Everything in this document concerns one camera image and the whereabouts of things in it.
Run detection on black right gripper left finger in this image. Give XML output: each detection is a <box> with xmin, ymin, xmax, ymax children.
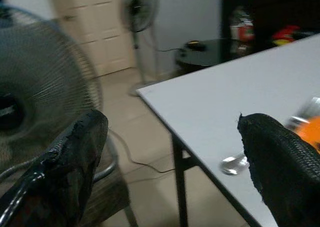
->
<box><xmin>0</xmin><ymin>109</ymin><xmax>109</xmax><ymax>227</ymax></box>

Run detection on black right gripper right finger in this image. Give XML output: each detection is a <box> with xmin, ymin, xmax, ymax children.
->
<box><xmin>236</xmin><ymin>112</ymin><xmax>320</xmax><ymax>227</ymax></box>

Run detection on orange bowl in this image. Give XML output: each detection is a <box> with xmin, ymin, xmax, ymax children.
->
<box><xmin>298</xmin><ymin>116</ymin><xmax>320</xmax><ymax>155</ymax></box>

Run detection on metal spoon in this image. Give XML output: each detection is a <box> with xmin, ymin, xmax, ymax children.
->
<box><xmin>219</xmin><ymin>152</ymin><xmax>250</xmax><ymax>176</ymax></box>

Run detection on silver metal cutlery piece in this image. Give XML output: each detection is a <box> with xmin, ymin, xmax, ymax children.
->
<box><xmin>284</xmin><ymin>95</ymin><xmax>320</xmax><ymax>129</ymax></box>

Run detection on white folding table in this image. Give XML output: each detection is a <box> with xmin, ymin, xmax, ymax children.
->
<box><xmin>136</xmin><ymin>33</ymin><xmax>320</xmax><ymax>227</ymax></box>

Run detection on large grey floor fan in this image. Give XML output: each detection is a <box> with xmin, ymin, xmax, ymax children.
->
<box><xmin>0</xmin><ymin>5</ymin><xmax>118</xmax><ymax>185</ymax></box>

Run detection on red yellow toy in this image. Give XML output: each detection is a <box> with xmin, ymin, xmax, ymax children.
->
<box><xmin>271</xmin><ymin>24</ymin><xmax>301</xmax><ymax>47</ymax></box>

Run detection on round black glass table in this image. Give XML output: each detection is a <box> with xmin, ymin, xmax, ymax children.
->
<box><xmin>174</xmin><ymin>38</ymin><xmax>235</xmax><ymax>74</ymax></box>

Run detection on clear plastic bottle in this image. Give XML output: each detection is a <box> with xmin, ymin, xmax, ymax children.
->
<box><xmin>229</xmin><ymin>6</ymin><xmax>255</xmax><ymax>53</ymax></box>

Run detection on beige panelled door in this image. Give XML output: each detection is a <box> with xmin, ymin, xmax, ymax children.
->
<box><xmin>48</xmin><ymin>0</ymin><xmax>137</xmax><ymax>78</ymax></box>

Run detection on yellow black small device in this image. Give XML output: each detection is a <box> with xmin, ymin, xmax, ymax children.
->
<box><xmin>184</xmin><ymin>39</ymin><xmax>206</xmax><ymax>50</ymax></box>

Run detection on black shelf cabinet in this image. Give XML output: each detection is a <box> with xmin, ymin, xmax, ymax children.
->
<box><xmin>220</xmin><ymin>0</ymin><xmax>320</xmax><ymax>60</ymax></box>

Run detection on black power cable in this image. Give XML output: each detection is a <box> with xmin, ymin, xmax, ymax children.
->
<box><xmin>108</xmin><ymin>129</ymin><xmax>177</xmax><ymax>174</ymax></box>

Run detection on tall pedestal fan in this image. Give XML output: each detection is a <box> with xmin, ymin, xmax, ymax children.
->
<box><xmin>121</xmin><ymin>0</ymin><xmax>161</xmax><ymax>97</ymax></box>

